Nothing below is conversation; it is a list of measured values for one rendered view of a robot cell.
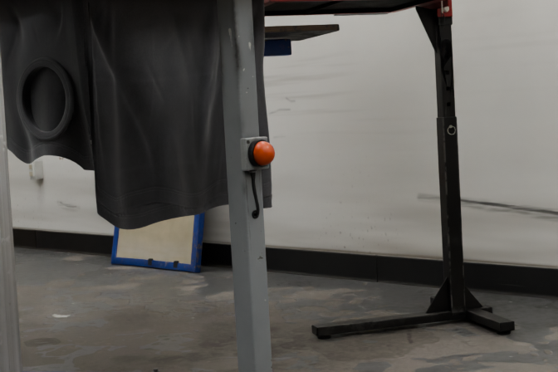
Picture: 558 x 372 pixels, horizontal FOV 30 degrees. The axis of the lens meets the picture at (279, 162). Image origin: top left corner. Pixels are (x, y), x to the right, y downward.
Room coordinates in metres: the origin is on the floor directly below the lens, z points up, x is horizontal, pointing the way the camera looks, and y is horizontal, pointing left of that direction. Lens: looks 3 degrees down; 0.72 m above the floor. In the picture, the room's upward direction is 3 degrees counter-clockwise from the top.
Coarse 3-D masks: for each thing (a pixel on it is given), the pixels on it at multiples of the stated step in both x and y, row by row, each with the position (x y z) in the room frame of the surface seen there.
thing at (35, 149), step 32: (0, 0) 1.89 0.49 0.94; (32, 0) 1.82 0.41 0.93; (64, 0) 1.76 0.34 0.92; (0, 32) 1.91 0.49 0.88; (32, 32) 1.82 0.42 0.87; (64, 32) 1.77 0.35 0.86; (32, 64) 1.83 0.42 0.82; (64, 64) 1.77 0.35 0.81; (32, 96) 1.86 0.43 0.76; (64, 96) 1.80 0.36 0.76; (32, 128) 1.84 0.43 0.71; (64, 128) 1.77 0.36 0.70; (32, 160) 1.87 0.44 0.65
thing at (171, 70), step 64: (128, 0) 1.80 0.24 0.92; (192, 0) 1.91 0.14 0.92; (256, 0) 2.03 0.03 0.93; (128, 64) 1.81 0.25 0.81; (192, 64) 1.92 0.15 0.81; (256, 64) 2.03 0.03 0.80; (128, 128) 1.81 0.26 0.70; (192, 128) 1.92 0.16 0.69; (128, 192) 1.81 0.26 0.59; (192, 192) 1.91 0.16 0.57
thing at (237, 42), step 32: (224, 0) 1.61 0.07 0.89; (224, 32) 1.61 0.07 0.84; (224, 64) 1.61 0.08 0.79; (224, 96) 1.62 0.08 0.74; (256, 96) 1.62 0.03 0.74; (224, 128) 1.62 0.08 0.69; (256, 128) 1.62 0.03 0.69; (256, 224) 1.61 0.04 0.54; (256, 256) 1.61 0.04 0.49; (256, 288) 1.60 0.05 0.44; (256, 320) 1.60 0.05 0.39; (256, 352) 1.60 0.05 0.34
